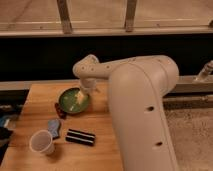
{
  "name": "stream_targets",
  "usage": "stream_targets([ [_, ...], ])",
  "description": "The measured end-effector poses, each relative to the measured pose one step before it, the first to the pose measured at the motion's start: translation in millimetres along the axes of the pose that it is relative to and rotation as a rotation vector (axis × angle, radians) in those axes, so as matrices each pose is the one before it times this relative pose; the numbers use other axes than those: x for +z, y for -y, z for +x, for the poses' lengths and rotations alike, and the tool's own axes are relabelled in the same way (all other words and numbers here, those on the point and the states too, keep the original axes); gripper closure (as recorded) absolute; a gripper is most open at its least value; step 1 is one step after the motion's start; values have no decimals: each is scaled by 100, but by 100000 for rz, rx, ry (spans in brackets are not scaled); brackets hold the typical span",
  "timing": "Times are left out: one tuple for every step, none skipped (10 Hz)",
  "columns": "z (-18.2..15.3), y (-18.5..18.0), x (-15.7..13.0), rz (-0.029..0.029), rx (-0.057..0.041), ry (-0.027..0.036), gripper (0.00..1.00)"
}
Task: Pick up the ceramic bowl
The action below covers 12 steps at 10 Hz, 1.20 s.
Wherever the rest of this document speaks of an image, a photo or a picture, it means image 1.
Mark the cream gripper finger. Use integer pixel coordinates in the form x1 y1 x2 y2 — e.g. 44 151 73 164
76 92 87 104

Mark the green ceramic bowl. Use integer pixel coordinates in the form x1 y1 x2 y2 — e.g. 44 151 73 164
58 87 90 114

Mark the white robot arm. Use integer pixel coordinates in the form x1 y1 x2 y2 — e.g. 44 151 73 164
73 55 179 171

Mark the wooden table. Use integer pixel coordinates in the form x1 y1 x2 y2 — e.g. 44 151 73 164
0 81 123 171

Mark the blue grey sponge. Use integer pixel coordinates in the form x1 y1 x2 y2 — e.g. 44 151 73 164
48 119 61 139

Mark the black white striped box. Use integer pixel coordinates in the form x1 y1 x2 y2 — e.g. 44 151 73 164
65 129 96 146

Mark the translucent plastic cup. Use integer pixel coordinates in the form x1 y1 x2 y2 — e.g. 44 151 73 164
29 130 55 155

